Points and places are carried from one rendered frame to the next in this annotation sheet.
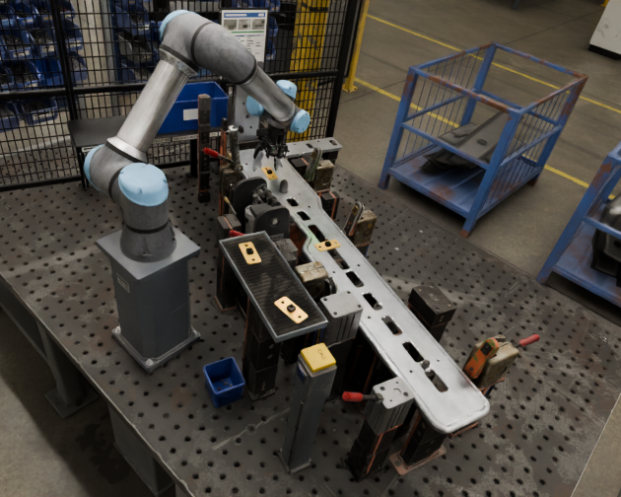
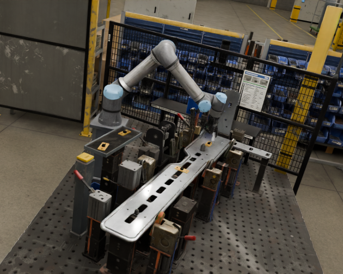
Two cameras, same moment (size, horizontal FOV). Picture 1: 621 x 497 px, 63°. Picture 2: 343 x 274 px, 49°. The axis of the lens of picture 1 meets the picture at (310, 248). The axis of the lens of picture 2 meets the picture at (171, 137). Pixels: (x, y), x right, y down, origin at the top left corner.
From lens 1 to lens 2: 1.62 m
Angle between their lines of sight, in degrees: 49
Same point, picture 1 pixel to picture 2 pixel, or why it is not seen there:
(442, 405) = (116, 222)
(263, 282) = (111, 138)
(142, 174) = (114, 87)
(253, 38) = (259, 89)
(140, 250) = (100, 118)
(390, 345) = (137, 200)
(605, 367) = not seen: outside the picture
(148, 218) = (105, 103)
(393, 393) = (98, 195)
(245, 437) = not seen: hidden behind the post
